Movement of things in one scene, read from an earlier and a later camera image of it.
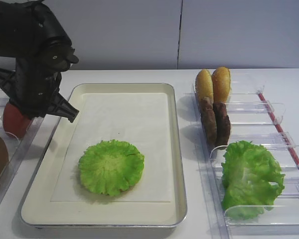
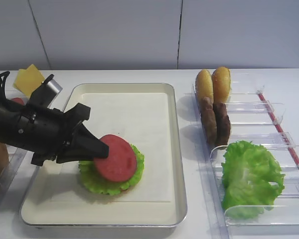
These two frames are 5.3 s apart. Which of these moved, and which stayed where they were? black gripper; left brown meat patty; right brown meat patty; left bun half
Moved: black gripper
Stayed: right brown meat patty; left bun half; left brown meat patty
